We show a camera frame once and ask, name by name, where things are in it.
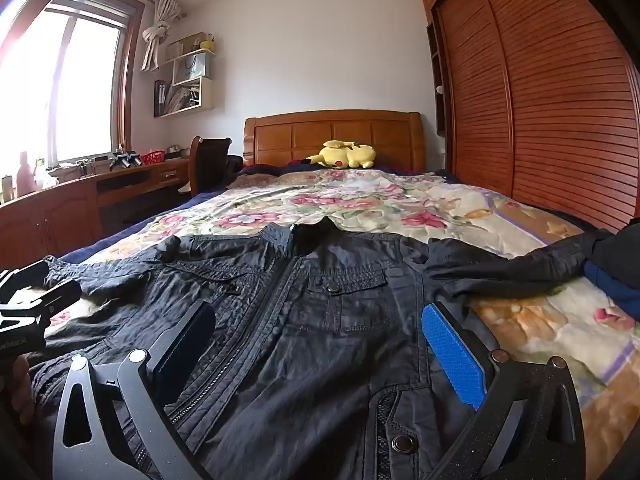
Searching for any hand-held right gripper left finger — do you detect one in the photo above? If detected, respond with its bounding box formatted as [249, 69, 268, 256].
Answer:
[52, 300, 217, 480]

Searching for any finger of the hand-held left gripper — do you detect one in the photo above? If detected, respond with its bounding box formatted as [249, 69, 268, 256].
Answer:
[27, 279, 82, 327]
[0, 259, 50, 285]

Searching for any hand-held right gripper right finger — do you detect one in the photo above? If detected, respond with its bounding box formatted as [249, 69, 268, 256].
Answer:
[421, 302, 586, 480]

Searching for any black jacket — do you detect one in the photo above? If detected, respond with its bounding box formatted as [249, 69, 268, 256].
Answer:
[27, 216, 613, 480]

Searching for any person's left hand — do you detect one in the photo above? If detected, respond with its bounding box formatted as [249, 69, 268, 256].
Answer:
[0, 354, 34, 427]

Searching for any wooden desk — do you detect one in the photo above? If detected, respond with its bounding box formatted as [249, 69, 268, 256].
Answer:
[0, 157, 192, 263]

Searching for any pink bottle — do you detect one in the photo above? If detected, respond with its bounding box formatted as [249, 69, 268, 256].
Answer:
[16, 151, 37, 196]

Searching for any navy bed sheet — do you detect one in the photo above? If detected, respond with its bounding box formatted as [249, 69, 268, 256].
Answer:
[60, 167, 281, 266]

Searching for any folded blue garment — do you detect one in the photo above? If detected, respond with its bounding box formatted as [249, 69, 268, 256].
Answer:
[584, 260, 640, 322]

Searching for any floral blanket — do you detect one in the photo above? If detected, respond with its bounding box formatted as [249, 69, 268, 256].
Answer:
[47, 167, 640, 480]

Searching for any wooden chair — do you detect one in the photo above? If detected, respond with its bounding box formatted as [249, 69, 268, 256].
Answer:
[189, 136, 232, 198]

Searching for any window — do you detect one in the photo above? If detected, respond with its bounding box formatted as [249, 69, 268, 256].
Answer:
[0, 0, 146, 173]

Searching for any folded dark garment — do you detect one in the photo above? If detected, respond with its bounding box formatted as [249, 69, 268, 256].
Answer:
[582, 220, 640, 281]

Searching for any yellow plush toy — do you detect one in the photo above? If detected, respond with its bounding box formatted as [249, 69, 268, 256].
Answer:
[306, 140, 377, 170]

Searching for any wooden bed headboard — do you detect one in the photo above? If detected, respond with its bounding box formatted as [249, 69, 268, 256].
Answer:
[243, 110, 426, 173]

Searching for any wardrobe side shelf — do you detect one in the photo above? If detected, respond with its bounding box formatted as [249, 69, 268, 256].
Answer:
[426, 22, 453, 136]

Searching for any tied cream curtain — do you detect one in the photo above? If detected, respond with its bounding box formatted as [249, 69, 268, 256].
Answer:
[141, 0, 185, 73]

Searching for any wooden louvred wardrobe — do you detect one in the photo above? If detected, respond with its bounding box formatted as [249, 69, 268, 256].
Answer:
[419, 0, 640, 241]

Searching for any white wall shelf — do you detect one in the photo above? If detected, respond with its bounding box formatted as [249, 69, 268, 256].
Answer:
[154, 32, 217, 118]

